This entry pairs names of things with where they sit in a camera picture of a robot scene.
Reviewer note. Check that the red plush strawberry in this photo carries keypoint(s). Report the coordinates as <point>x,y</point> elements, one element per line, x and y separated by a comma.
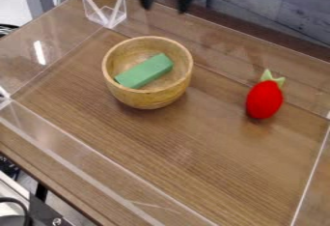
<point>265,97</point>

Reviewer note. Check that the light wooden bowl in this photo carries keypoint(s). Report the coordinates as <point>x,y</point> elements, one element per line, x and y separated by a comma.
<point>165,90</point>

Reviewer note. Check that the green rectangular block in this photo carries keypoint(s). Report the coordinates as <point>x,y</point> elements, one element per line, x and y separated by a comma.
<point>146,72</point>

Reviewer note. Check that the clear acrylic tray enclosure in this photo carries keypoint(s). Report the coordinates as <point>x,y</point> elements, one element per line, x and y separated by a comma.
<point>196,164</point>

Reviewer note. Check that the black bracket with cable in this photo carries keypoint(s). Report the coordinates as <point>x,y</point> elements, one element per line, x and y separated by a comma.
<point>32,213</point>

